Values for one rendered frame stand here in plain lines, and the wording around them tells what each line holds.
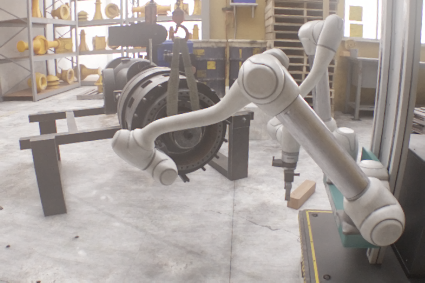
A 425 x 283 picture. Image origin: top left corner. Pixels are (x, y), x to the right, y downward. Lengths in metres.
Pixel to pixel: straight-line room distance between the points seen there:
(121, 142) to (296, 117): 0.63
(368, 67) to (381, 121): 4.37
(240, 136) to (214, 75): 1.95
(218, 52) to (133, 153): 3.68
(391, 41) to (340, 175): 0.78
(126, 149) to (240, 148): 1.91
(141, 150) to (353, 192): 0.75
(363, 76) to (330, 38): 4.39
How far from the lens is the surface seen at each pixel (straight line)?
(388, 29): 1.58
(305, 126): 0.95
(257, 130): 4.31
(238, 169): 3.07
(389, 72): 1.59
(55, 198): 2.66
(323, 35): 1.59
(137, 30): 4.19
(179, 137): 1.53
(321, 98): 1.78
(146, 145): 1.20
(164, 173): 1.22
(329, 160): 0.99
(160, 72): 1.84
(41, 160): 2.54
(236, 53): 4.73
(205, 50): 4.70
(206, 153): 1.67
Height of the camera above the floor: 1.29
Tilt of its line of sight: 15 degrees down
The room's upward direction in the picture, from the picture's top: straight up
